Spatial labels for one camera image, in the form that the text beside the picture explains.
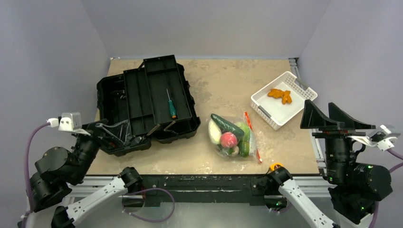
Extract pink peach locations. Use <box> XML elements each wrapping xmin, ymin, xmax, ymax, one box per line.
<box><xmin>220</xmin><ymin>132</ymin><xmax>238</xmax><ymax>149</ymax></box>

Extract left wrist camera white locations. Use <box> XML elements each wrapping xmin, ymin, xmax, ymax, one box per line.
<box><xmin>47</xmin><ymin>112</ymin><xmax>91</xmax><ymax>135</ymax></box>

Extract green cucumber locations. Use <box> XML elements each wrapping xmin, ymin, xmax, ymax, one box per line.
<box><xmin>211</xmin><ymin>114</ymin><xmax>245</xmax><ymax>138</ymax></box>

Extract clear zip bag orange zipper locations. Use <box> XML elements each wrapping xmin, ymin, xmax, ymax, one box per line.
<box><xmin>208</xmin><ymin>112</ymin><xmax>263</xmax><ymax>163</ymax></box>

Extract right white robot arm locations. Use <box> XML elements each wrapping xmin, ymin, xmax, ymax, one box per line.
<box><xmin>266</xmin><ymin>100</ymin><xmax>399</xmax><ymax>228</ymax></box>

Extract orange emergency button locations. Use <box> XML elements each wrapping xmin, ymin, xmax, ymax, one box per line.
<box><xmin>269</xmin><ymin>162</ymin><xmax>283</xmax><ymax>172</ymax></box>

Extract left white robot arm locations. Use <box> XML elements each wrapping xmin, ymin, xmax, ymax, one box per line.
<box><xmin>19</xmin><ymin>113</ymin><xmax>336</xmax><ymax>228</ymax></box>

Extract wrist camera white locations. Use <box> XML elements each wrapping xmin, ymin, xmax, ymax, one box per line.
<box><xmin>349</xmin><ymin>125</ymin><xmax>401</xmax><ymax>152</ymax></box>
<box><xmin>47</xmin><ymin>112</ymin><xmax>91</xmax><ymax>135</ymax></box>

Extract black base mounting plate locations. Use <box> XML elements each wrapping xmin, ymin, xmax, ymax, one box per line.
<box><xmin>121</xmin><ymin>174</ymin><xmax>291</xmax><ymax>211</ymax></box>

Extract aluminium frame rail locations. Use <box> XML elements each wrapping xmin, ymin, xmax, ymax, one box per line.
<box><xmin>69</xmin><ymin>174</ymin><xmax>333</xmax><ymax>204</ymax></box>

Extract black plastic toolbox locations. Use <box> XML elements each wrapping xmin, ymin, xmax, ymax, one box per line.
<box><xmin>97</xmin><ymin>73</ymin><xmax>201</xmax><ymax>157</ymax></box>

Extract orange carrot pieces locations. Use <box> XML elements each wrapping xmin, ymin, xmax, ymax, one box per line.
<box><xmin>268</xmin><ymin>88</ymin><xmax>292</xmax><ymax>105</ymax></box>

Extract green handle screwdriver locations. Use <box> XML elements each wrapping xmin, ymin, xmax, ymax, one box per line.
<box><xmin>166</xmin><ymin>89</ymin><xmax>177</xmax><ymax>119</ymax></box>

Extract green cabbage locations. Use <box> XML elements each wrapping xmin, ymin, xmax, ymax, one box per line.
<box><xmin>235</xmin><ymin>122</ymin><xmax>250</xmax><ymax>157</ymax></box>

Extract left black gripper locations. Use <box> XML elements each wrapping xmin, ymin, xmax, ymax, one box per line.
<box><xmin>72</xmin><ymin>118</ymin><xmax>129</xmax><ymax>181</ymax></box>

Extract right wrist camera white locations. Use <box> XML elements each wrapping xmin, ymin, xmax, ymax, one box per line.
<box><xmin>349</xmin><ymin>125</ymin><xmax>401</xmax><ymax>152</ymax></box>

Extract white plastic basket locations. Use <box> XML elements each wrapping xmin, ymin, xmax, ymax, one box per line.
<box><xmin>250</xmin><ymin>71</ymin><xmax>318</xmax><ymax>130</ymax></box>

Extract black toolbox tray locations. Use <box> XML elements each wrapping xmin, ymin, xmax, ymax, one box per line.
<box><xmin>124</xmin><ymin>55</ymin><xmax>196</xmax><ymax>128</ymax></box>

